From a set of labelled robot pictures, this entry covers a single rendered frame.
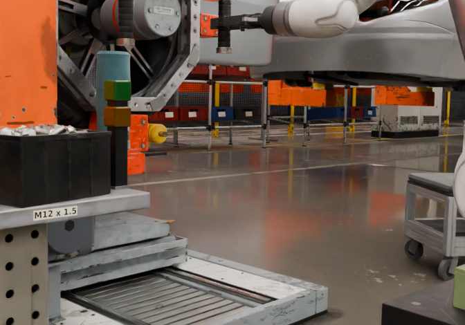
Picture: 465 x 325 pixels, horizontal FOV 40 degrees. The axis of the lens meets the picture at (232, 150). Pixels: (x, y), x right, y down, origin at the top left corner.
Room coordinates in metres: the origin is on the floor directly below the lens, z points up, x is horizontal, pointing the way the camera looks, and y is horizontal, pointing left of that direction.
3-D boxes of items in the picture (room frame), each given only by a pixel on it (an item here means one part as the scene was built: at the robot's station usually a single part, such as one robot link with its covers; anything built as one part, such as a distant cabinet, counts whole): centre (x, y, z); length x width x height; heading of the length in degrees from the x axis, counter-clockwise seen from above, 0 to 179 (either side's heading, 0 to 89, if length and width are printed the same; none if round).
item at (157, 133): (2.02, 0.31, 0.51); 0.29 x 0.06 x 0.06; 46
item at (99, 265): (1.98, 0.44, 0.13); 0.50 x 0.36 x 0.10; 136
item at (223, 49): (1.83, 0.03, 0.83); 0.04 x 0.04 x 0.16
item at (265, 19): (1.72, -0.09, 0.83); 0.09 x 0.08 x 0.07; 46
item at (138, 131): (1.89, 0.34, 0.48); 0.16 x 0.12 x 0.17; 46
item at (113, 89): (1.25, 0.22, 0.64); 0.04 x 0.04 x 0.04; 46
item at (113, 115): (1.25, 0.22, 0.59); 0.04 x 0.04 x 0.04; 46
